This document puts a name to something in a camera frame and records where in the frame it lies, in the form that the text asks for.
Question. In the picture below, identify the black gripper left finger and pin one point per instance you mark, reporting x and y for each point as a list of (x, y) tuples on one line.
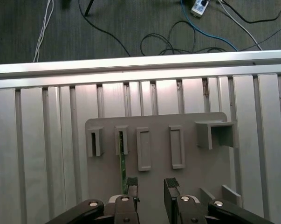
[(124, 210)]

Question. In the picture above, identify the white power strip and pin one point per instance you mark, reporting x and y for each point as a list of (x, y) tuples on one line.
[(199, 7)]

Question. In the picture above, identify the black furniture leg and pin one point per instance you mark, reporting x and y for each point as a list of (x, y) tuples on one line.
[(89, 7)]

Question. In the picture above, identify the grey parts rack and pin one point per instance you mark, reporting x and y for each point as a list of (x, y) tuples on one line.
[(159, 182)]

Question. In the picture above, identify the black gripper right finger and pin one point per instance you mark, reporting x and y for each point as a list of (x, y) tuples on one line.
[(189, 210)]

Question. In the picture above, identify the green RAM stick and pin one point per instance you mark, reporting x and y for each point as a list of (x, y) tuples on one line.
[(123, 168)]

